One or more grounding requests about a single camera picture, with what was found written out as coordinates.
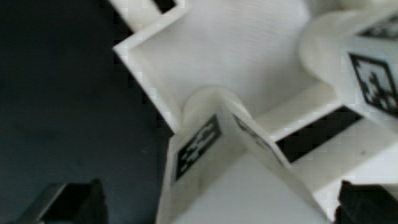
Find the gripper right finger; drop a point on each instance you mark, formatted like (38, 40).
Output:
(368, 205)

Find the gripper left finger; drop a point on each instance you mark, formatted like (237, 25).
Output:
(70, 204)

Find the white chair leg block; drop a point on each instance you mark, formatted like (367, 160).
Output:
(349, 55)
(230, 182)

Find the white chair seat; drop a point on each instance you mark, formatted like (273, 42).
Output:
(221, 43)

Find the white L-shaped fence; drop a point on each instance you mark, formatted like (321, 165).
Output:
(356, 158)

